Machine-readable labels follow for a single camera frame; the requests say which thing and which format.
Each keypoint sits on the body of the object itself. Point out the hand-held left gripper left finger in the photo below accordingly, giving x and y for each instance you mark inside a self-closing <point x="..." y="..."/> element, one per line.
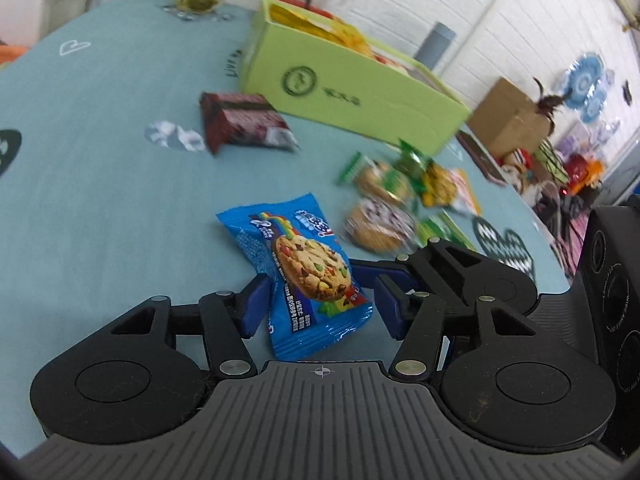
<point x="252" y="305"/>

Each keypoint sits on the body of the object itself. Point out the yellow pink snack packet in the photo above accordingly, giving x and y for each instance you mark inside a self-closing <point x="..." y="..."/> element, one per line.
<point x="442" y="187"/>

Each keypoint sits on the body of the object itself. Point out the green-edged cookie packet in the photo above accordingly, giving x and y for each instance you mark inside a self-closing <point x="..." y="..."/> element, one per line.
<point x="375" y="180"/>

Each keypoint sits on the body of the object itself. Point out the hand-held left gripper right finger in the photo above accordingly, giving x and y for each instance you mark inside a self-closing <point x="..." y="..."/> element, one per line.
<point x="387" y="310"/>

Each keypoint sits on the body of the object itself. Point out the orange bag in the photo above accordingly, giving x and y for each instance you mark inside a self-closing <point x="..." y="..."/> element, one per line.
<point x="594" y="175"/>

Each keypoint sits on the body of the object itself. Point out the clear dark-print cookie packet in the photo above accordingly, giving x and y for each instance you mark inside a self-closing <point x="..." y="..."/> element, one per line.
<point x="380" y="227"/>

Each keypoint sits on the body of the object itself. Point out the light green snack packet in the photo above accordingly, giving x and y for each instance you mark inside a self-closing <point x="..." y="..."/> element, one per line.
<point x="440" y="227"/>

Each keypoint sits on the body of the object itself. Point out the light green cardboard box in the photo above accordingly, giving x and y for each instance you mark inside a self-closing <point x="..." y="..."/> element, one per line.
<point x="350" y="90"/>

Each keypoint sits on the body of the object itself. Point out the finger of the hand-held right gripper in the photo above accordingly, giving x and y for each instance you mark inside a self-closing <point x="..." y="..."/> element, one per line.
<point x="375" y="270"/>

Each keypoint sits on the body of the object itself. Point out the dark brown snack packet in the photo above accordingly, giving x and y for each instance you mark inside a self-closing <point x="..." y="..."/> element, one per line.
<point x="235" y="120"/>

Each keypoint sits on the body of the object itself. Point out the dark smartphone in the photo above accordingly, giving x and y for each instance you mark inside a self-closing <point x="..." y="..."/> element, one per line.
<point x="480" y="157"/>

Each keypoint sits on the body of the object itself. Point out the orange plastic basin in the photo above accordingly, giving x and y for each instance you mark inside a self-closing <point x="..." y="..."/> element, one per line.
<point x="10" y="55"/>

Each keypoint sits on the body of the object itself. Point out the blue-grey bottle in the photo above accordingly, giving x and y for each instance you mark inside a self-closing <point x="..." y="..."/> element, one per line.
<point x="435" y="45"/>

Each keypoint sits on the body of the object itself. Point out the brown cardboard box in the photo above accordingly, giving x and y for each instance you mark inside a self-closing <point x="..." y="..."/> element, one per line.
<point x="505" y="115"/>

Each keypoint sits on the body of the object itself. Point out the red white plush toy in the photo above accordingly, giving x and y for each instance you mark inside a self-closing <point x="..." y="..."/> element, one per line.
<point x="517" y="162"/>

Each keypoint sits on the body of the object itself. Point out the dark dried plant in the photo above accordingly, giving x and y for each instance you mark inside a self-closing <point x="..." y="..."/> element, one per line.
<point x="550" y="102"/>

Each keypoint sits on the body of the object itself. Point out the blue round wall decoration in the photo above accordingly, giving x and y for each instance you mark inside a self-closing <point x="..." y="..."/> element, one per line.
<point x="587" y="80"/>

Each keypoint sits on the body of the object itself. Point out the blue cookie packet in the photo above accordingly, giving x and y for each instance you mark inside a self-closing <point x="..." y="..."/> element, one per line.
<point x="300" y="260"/>

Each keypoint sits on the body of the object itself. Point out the red bag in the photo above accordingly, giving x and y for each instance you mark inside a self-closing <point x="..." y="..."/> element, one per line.
<point x="576" y="170"/>

